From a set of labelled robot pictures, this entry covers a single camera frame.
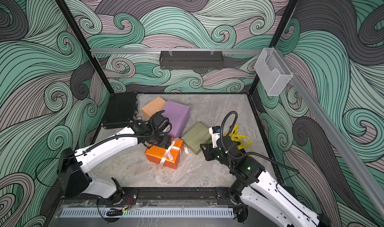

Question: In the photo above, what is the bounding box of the olive green gift box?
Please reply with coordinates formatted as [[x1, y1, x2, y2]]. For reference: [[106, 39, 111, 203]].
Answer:
[[182, 122, 211, 155]]

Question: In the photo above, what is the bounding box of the orange gift box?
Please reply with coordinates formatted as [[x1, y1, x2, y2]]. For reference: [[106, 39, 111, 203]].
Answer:
[[145, 146, 167, 165]]

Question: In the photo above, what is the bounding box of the yellow ribbon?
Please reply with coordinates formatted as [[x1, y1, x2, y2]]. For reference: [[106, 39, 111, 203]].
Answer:
[[229, 124, 252, 150]]

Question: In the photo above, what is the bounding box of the white ribbon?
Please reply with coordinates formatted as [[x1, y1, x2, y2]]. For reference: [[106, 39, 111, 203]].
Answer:
[[159, 138, 189, 169]]

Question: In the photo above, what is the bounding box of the peach gift box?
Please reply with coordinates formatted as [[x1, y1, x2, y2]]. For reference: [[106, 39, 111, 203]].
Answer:
[[141, 97, 166, 119]]

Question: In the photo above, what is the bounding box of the purple gift box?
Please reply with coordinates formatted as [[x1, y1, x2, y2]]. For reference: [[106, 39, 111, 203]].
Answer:
[[162, 101, 191, 138]]

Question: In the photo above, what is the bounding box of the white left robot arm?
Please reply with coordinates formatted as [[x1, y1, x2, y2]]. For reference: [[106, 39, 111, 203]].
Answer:
[[57, 119, 172, 204]]

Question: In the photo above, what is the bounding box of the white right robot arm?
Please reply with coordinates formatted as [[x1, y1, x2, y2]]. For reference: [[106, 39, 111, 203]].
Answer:
[[200, 139, 331, 227]]

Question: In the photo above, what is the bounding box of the black case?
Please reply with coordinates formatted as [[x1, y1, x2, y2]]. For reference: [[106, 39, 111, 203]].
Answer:
[[101, 92, 139, 129]]

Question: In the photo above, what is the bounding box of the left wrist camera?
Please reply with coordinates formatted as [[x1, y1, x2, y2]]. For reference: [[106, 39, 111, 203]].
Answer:
[[149, 112, 172, 134]]

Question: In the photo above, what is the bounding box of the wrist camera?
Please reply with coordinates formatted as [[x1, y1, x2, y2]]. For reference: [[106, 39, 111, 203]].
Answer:
[[209, 126, 221, 148], [149, 112, 172, 134]]

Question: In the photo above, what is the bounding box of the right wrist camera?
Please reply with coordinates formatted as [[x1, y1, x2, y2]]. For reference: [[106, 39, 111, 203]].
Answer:
[[209, 126, 221, 148]]

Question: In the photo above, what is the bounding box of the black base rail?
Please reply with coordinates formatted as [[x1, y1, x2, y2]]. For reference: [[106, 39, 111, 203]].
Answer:
[[56, 187, 298, 207]]

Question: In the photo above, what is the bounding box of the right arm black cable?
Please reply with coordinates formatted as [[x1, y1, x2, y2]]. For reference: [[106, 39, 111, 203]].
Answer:
[[219, 110, 301, 183]]

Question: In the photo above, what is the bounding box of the black perforated wall tray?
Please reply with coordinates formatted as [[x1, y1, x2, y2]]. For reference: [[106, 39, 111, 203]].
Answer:
[[159, 50, 224, 70]]

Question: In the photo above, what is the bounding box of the clear acrylic wall holder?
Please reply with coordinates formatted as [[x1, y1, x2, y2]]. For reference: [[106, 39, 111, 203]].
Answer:
[[255, 48, 293, 96]]

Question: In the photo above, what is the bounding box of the aluminium rail back wall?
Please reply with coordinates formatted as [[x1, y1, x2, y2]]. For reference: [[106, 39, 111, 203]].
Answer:
[[89, 48, 262, 56]]

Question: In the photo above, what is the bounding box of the aluminium rail wall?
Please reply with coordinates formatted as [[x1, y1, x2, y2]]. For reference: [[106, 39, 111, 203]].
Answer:
[[274, 48, 384, 211], [89, 48, 262, 56]]

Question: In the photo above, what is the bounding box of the white slotted cable duct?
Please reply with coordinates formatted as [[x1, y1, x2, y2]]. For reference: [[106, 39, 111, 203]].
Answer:
[[59, 208, 235, 219]]

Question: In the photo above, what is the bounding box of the black frame post left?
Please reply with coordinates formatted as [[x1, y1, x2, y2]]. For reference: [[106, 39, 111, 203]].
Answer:
[[55, 0, 114, 94]]

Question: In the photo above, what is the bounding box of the black frame post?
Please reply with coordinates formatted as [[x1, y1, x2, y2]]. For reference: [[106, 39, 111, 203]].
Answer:
[[55, 0, 114, 94], [248, 0, 299, 97]]

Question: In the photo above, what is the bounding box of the aluminium rail right wall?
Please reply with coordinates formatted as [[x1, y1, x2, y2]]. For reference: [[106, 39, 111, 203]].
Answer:
[[274, 48, 384, 211]]

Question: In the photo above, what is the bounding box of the black frame post right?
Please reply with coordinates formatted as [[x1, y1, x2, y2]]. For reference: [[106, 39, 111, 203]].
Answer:
[[248, 0, 299, 97]]

